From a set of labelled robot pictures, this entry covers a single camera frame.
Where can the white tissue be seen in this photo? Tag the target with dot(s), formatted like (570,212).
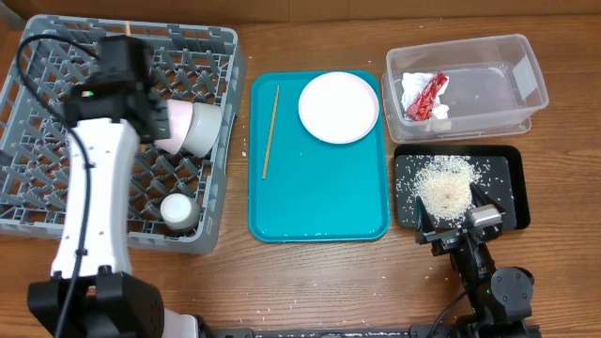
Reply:
(412,85)

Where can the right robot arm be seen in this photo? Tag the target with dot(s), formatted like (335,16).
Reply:
(495,302)

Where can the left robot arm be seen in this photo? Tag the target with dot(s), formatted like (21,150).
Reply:
(92,291)

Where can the grey dish rack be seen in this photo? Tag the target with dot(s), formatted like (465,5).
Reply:
(190,62)

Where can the large white plate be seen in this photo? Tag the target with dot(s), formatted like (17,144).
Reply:
(338,107)

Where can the white paper cup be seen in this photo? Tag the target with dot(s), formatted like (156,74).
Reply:
(180,212)

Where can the black waste tray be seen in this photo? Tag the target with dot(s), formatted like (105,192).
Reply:
(499,167)

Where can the teal plastic tray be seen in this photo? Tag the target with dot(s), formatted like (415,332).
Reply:
(314,191)

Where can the red snack wrapper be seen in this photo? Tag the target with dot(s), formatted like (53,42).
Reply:
(422,107)

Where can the clear plastic bin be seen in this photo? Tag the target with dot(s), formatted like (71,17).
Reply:
(495,86)

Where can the pile of rice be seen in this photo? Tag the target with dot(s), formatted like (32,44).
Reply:
(442,182)

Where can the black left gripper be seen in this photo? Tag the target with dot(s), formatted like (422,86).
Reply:
(161,130)

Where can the grey bowl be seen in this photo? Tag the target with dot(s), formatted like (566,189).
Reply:
(204,129)

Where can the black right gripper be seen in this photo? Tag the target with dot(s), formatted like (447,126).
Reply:
(454,236)

